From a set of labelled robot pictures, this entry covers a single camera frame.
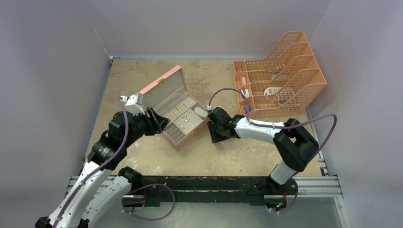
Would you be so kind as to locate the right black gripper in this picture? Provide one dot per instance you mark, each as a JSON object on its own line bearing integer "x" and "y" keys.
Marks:
{"x": 215, "y": 137}

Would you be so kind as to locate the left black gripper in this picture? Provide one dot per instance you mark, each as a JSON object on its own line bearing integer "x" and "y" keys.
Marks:
{"x": 156, "y": 124}

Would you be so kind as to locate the pink jewelry box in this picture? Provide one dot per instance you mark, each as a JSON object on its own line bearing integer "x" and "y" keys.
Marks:
{"x": 169, "y": 96}

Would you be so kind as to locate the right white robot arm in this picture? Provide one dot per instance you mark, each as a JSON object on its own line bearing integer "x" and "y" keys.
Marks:
{"x": 296, "y": 146}

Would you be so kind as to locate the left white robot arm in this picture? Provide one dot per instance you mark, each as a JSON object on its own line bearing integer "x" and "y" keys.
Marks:
{"x": 85, "y": 204}

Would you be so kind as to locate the cream oval watch pillow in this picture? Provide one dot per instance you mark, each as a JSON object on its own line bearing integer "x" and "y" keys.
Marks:
{"x": 200, "y": 112}

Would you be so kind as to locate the white stapler in organizer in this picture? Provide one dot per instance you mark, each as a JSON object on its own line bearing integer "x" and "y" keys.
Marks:
{"x": 245, "y": 92}

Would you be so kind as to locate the white label card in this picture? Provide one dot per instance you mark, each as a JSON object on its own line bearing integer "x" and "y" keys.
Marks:
{"x": 271, "y": 90}

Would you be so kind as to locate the orange mesh file organizer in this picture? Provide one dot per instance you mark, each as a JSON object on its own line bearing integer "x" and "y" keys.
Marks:
{"x": 291, "y": 65}

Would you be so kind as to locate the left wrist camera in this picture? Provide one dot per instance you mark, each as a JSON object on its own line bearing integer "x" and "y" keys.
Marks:
{"x": 133, "y": 103}

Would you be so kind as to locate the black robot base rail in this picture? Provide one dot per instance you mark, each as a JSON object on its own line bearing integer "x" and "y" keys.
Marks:
{"x": 151, "y": 191}

